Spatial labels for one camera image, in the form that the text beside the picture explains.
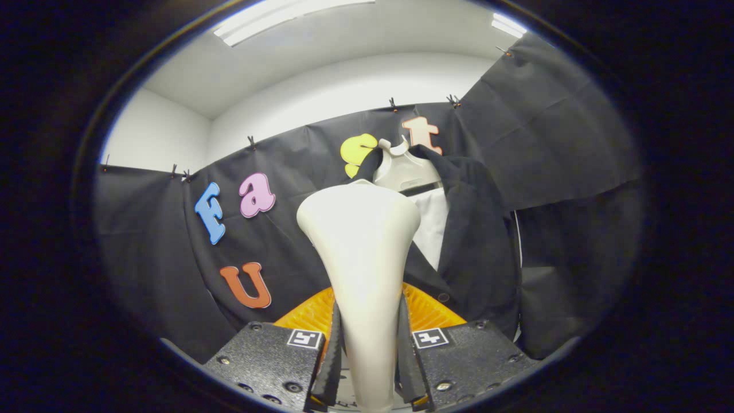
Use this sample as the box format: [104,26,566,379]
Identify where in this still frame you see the small ceiling light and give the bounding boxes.
[491,13,527,40]

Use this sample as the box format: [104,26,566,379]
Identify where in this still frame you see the black backdrop cloth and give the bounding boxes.
[95,32,643,365]

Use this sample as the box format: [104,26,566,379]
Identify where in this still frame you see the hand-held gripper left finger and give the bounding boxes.
[204,287,343,412]

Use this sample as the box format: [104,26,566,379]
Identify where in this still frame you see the white garment steamer head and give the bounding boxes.
[296,179,422,412]

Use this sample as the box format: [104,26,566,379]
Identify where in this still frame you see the black blazer jacket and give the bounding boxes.
[356,145,522,339]

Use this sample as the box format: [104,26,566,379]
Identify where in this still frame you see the row of black backdrop clips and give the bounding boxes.
[100,46,514,184]

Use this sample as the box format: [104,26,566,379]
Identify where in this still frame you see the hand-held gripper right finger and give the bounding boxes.
[396,282,541,411]

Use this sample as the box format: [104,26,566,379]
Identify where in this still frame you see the long ceiling light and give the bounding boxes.
[213,0,376,48]

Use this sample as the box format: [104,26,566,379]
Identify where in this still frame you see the white clothes hanger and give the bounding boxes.
[373,138,443,193]

